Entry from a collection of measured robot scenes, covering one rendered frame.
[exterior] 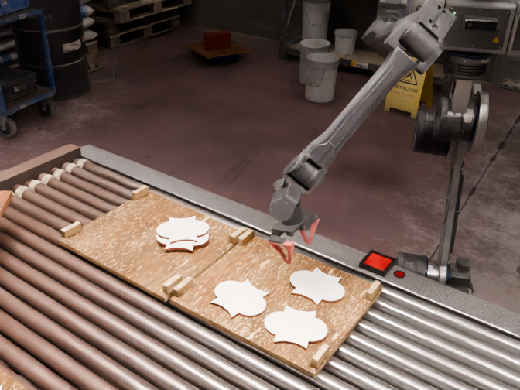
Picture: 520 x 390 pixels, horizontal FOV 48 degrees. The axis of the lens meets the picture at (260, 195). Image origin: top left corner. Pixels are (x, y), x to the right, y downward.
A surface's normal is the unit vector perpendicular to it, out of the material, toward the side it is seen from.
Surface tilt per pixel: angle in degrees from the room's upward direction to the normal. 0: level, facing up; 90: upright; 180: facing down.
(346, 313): 0
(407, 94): 78
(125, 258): 0
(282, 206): 87
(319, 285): 0
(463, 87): 90
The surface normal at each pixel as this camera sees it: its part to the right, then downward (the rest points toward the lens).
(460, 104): -0.21, 0.49
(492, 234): 0.02, -0.86
